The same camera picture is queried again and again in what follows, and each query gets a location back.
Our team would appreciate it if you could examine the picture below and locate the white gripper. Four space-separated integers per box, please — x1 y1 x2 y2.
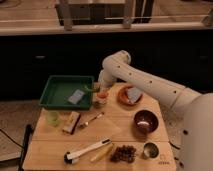
98 70 117 91

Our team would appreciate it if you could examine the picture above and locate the green pepper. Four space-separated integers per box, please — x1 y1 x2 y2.
84 85 100 93

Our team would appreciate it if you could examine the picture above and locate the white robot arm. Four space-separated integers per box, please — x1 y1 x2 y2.
98 50 213 171

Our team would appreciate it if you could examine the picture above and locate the small cup with orange lid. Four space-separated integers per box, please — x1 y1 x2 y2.
94 92 108 108

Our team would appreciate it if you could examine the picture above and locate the green plastic cup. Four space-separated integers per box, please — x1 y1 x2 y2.
46 111 60 127

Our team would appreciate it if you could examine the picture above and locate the metal measuring cup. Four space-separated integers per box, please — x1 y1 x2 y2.
142 142 159 159

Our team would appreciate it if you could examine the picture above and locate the orange plate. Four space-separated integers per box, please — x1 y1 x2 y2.
117 85 143 106

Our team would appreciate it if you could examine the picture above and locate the grey sponge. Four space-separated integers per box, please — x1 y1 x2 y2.
68 89 85 104

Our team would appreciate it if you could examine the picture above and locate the green plastic tray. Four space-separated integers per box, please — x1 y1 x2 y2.
40 75 94 110

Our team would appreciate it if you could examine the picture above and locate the metal spoon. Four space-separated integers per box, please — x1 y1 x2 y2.
78 112 105 129

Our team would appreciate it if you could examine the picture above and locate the wooden block brush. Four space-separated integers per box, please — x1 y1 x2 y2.
63 111 81 134

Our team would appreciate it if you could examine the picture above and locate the dark red bowl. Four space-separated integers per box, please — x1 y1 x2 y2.
134 110 159 135

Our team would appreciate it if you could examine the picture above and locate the yellow banana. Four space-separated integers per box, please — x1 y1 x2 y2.
90 144 113 162

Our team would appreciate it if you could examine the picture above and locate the brown grape bunch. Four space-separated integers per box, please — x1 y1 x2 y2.
110 145 136 163

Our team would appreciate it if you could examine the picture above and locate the black table leg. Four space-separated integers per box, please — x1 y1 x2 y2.
18 124 33 171

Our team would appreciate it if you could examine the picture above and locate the white black handled tool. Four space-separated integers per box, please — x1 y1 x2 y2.
64 139 111 164

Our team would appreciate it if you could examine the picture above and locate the black cable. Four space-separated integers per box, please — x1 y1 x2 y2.
0 128 25 150

